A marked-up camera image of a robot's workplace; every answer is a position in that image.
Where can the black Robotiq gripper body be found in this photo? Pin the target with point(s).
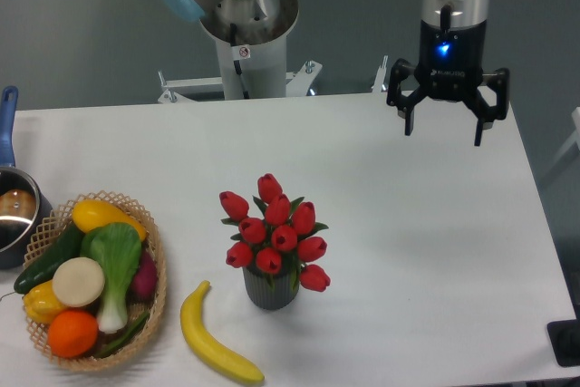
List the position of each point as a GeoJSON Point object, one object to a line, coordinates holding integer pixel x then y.
{"type": "Point", "coordinates": [450, 64]}

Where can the red tulip bouquet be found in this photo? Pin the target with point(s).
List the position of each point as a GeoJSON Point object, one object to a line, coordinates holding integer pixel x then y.
{"type": "Point", "coordinates": [284, 241]}

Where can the yellow banana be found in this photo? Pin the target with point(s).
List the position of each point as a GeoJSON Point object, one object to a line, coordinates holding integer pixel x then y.
{"type": "Point", "coordinates": [207, 348]}

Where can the dark grey ribbed vase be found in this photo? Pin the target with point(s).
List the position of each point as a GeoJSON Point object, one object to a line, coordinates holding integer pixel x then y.
{"type": "Point", "coordinates": [271, 293]}

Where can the black device at table edge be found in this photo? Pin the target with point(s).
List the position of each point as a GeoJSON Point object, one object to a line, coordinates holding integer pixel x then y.
{"type": "Point", "coordinates": [564, 338]}

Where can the green bok choy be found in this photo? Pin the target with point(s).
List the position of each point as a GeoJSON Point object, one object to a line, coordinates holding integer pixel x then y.
{"type": "Point", "coordinates": [116, 248]}

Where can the purple sweet potato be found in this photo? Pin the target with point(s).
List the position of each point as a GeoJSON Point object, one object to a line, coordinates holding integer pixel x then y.
{"type": "Point", "coordinates": [145, 280]}

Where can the yellow squash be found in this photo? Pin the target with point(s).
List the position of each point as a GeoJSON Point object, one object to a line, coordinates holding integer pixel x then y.
{"type": "Point", "coordinates": [90, 214]}

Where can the green bean pod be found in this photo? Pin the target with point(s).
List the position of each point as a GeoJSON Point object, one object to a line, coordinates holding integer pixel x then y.
{"type": "Point", "coordinates": [132, 329]}

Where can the woven wicker basket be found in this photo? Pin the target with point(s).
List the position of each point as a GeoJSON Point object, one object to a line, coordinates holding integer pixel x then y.
{"type": "Point", "coordinates": [48, 231]}

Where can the green cucumber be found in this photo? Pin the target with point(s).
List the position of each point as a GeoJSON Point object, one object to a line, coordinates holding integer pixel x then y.
{"type": "Point", "coordinates": [67, 246]}

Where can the orange fruit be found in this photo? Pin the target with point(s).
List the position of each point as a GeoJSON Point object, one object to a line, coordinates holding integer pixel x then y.
{"type": "Point", "coordinates": [72, 333]}

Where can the yellow bell pepper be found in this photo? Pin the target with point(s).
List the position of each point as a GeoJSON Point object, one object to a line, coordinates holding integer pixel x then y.
{"type": "Point", "coordinates": [41, 304]}

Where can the white frame at right edge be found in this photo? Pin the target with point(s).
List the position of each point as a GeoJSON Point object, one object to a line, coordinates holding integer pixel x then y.
{"type": "Point", "coordinates": [569, 150]}

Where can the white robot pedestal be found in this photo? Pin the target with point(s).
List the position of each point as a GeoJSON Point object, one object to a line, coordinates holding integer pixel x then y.
{"type": "Point", "coordinates": [246, 72]}

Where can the blue handled saucepan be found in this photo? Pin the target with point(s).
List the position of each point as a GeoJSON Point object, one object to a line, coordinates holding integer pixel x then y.
{"type": "Point", "coordinates": [23, 205]}

